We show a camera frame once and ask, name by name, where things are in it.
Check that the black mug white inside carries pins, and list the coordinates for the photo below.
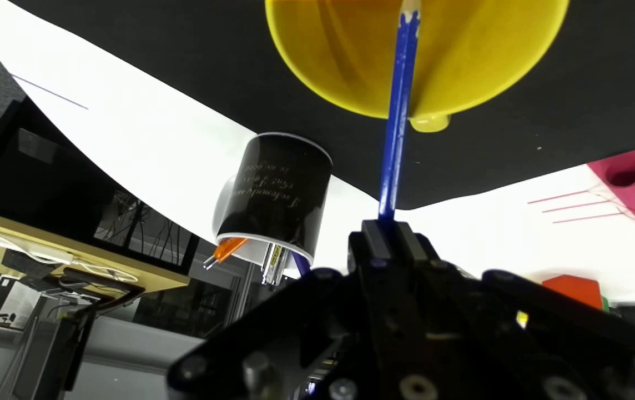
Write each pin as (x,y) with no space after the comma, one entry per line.
(273,192)

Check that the orange pen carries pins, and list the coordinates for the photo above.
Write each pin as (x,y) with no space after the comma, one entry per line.
(227,249)

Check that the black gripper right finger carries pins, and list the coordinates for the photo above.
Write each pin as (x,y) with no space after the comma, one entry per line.
(497,341)

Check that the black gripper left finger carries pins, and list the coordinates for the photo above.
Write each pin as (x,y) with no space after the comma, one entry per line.
(297,333)

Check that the black silver pen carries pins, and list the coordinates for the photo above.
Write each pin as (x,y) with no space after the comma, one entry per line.
(273,262)

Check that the blue pen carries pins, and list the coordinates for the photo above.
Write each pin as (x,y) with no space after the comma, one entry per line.
(300,262)

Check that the white mug yellow inside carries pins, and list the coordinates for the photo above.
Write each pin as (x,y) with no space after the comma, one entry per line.
(480,59)

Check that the orange block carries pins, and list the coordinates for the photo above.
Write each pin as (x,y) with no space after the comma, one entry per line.
(573,289)

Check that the blue pencil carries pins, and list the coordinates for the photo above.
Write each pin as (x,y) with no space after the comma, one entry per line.
(398,112)

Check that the black rectangular mat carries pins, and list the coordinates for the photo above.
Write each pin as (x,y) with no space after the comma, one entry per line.
(185,75)

